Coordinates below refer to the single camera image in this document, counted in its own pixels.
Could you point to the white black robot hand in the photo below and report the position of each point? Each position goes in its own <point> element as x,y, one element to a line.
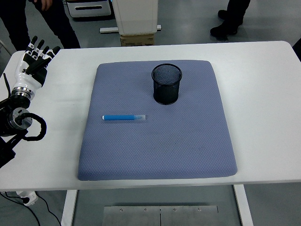
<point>24,80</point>

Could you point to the person's hand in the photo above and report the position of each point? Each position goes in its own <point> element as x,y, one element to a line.
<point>47,4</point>

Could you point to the blue marker with clear cap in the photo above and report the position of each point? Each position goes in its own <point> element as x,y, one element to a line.
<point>120,117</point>

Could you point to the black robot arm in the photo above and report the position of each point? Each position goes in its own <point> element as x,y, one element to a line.
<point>18,115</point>

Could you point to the black mesh pen holder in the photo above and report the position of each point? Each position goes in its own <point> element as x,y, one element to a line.
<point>165,94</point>

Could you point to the person in dark trousers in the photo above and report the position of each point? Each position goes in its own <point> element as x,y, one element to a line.
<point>56,23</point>

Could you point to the white appliance with black slot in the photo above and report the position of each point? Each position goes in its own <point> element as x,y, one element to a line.
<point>89,13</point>

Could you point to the white cabinet base bar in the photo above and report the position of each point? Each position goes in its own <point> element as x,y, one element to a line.
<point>108,29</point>

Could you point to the white cabinet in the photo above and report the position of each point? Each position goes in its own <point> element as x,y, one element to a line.
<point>136,16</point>

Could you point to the cardboard box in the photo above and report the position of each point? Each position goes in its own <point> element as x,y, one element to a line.
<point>137,40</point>

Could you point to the white power strip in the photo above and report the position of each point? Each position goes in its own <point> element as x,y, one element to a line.
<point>29,199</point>

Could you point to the white table leg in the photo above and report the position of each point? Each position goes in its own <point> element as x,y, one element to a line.
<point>243,207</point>
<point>68,209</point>

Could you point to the blue-grey textured mat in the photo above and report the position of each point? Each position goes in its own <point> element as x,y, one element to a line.
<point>152,146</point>

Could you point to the grey metal plate with screws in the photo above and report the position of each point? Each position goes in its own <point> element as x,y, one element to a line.
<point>141,216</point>

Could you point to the person with black shoes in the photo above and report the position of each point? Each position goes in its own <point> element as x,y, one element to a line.
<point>231,23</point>

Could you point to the black furniture corner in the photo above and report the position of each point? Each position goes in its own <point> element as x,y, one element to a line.
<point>298,47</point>

